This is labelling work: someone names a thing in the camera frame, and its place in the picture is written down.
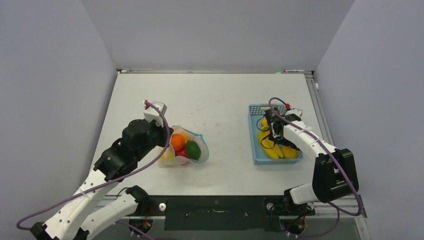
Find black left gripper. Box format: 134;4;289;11
134;117;173;161

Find yellow lemon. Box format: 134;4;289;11
160;148;175;164

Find orange fruit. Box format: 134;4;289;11
170;133;186;151

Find red apple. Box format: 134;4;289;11
175;147;190;159

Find clear zip top bag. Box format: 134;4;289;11
159;125;210;166

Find green pepper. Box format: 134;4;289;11
185;140;202;161

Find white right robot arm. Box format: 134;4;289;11
261;107;359;214

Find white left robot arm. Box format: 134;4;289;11
30;118;173;240

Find light blue plastic basket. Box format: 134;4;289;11
247;104;304;165

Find yellow banana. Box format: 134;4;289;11
258;131;285;160

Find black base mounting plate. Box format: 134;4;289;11
126;195;315;232

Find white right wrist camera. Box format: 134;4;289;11
286;108;303;118

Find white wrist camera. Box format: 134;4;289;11
286;108;303;118
143;100;167;128

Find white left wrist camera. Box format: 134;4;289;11
143;100;167;128

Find aluminium right frame rail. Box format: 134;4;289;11
304;71;335;146

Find aluminium frame rail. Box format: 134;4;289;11
92;195;359;217
304;71;335;146

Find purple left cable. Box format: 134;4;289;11
15;100;172;240

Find purple cable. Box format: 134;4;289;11
268;96;364;239
15;100;172;240

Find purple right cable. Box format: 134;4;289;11
268;96;364;239

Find aluminium front frame rail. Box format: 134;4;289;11
92;195;359;217

